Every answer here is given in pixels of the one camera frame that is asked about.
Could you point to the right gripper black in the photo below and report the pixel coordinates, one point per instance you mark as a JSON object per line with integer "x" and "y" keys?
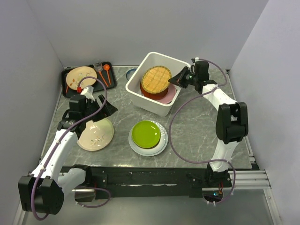
{"x": 179, "y": 78}

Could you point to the red scalloped plate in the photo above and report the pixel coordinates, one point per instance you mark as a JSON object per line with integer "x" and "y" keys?
{"x": 152, "y": 95}

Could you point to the cream plate under mat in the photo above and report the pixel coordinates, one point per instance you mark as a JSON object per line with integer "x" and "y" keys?
{"x": 96, "y": 135}

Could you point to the woven bamboo mat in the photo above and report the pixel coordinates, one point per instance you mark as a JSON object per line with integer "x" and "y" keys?
{"x": 156, "y": 79}

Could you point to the small blue patterned dish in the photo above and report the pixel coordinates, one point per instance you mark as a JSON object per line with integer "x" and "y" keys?
{"x": 129, "y": 73}

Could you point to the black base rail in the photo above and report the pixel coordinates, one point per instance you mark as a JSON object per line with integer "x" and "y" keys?
{"x": 101, "y": 194}

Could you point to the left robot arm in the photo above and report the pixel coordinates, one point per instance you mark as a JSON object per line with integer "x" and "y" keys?
{"x": 43, "y": 190}

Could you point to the green plate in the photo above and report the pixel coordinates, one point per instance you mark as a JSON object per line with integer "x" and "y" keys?
{"x": 146, "y": 134}

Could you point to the pink plate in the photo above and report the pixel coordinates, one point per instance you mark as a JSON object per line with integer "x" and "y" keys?
{"x": 169, "y": 96}

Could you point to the white plastic bin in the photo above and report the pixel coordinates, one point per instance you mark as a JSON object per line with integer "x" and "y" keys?
{"x": 133, "y": 85}

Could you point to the small clear glass cup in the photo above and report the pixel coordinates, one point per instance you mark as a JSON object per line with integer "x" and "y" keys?
{"x": 98, "y": 66}

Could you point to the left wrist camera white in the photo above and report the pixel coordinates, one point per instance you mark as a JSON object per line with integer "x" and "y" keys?
{"x": 87, "y": 91}

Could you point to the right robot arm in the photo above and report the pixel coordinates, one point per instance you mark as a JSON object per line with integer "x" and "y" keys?
{"x": 232, "y": 117}

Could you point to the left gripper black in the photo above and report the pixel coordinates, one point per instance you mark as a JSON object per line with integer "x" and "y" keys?
{"x": 108, "y": 109}

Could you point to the aluminium frame rail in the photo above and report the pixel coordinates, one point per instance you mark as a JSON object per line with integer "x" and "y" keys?
{"x": 253, "y": 178}

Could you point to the black serving tray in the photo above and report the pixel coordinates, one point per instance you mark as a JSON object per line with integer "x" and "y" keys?
{"x": 73, "y": 92}

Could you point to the orange spoon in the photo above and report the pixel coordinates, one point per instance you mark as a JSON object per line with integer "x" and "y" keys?
{"x": 106, "y": 67}

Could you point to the beige bird plate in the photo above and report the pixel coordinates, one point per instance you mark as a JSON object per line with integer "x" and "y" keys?
{"x": 77, "y": 74}

